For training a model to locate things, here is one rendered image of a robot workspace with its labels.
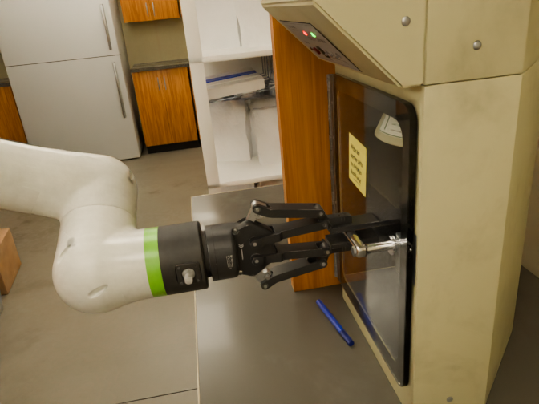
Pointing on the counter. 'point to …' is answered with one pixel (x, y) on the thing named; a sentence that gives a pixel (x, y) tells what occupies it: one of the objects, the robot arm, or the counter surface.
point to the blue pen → (335, 323)
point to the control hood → (366, 34)
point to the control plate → (318, 42)
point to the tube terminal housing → (468, 192)
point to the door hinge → (330, 149)
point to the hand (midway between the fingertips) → (351, 230)
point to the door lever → (366, 244)
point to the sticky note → (357, 163)
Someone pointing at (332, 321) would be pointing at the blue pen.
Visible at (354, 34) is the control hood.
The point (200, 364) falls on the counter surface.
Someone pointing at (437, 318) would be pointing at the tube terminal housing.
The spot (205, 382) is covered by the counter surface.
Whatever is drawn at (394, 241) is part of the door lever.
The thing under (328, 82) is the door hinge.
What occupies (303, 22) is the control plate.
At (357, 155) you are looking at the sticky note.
